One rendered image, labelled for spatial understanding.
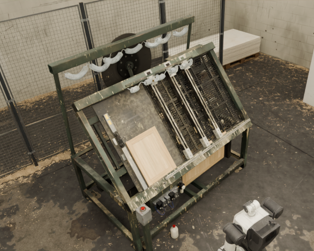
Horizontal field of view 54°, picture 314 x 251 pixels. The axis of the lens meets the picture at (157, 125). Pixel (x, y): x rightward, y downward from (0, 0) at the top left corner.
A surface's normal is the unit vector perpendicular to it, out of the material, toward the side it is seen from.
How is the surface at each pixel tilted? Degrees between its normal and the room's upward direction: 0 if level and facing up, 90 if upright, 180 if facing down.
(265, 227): 0
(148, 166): 52
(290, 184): 0
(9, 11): 90
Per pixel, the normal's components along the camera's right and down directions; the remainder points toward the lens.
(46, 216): -0.08, -0.82
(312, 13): -0.85, 0.36
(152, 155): 0.47, -0.21
